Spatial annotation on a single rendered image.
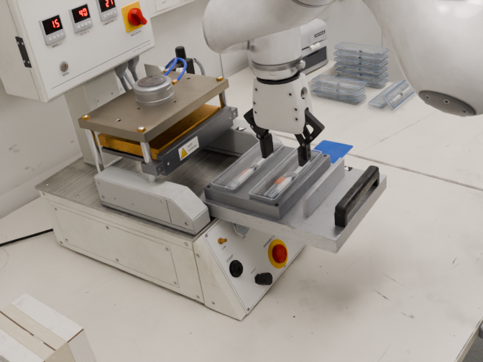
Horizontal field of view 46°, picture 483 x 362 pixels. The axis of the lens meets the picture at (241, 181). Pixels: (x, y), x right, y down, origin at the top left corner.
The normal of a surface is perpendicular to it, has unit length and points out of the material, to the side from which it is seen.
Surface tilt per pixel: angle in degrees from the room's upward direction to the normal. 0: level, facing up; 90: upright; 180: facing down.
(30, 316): 2
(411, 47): 92
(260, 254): 65
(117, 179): 0
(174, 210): 90
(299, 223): 0
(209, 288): 90
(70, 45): 90
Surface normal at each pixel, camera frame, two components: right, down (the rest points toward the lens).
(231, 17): -0.63, 0.21
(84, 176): -0.12, -0.84
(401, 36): -0.95, 0.26
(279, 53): 0.11, 0.51
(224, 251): 0.70, -0.17
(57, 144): 0.76, 0.26
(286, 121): -0.48, 0.59
